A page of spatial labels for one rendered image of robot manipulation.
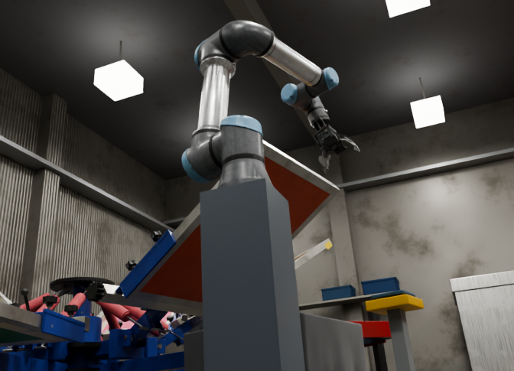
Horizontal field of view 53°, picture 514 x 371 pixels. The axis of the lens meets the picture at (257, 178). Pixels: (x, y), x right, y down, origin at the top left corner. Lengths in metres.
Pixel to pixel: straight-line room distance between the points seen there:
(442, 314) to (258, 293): 7.58
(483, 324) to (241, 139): 6.08
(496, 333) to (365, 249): 2.75
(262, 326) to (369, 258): 7.83
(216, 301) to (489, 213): 7.99
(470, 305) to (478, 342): 0.44
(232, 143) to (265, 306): 0.45
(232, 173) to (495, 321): 6.11
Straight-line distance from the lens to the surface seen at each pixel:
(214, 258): 1.25
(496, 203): 9.08
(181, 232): 1.91
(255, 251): 1.21
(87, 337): 2.64
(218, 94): 1.62
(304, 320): 1.65
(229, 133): 1.40
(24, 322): 1.65
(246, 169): 1.33
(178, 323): 2.79
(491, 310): 7.23
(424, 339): 8.67
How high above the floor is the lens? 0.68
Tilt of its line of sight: 24 degrees up
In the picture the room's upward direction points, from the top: 4 degrees counter-clockwise
